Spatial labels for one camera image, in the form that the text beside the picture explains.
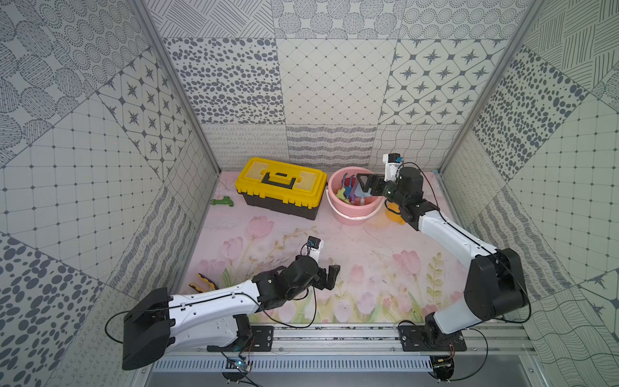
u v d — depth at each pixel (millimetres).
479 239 977
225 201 1072
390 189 731
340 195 978
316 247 676
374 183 752
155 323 409
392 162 737
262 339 735
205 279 855
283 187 925
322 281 675
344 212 909
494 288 431
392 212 729
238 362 706
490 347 741
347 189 989
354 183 1002
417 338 734
